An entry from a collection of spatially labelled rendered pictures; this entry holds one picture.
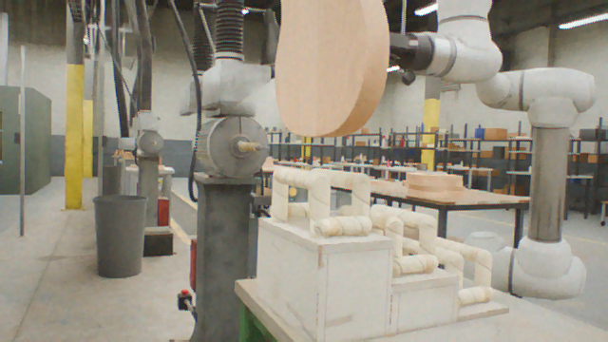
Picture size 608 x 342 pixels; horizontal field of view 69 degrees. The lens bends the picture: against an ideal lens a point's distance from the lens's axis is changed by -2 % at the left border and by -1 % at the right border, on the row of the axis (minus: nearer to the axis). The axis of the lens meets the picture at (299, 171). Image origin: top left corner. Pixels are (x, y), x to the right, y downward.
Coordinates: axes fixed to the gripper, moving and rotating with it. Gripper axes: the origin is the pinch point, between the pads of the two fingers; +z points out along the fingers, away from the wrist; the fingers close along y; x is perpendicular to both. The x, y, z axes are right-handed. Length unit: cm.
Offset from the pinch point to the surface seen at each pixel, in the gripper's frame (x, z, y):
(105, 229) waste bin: -101, 22, 361
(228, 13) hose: 27, -5, 85
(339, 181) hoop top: -26.5, 0.0, -3.0
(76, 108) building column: 34, 49, 817
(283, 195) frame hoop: -30.0, 6.7, 7.3
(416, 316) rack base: -50, -11, -13
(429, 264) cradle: -41.7, -15.8, -10.7
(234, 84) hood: 0, -2, 69
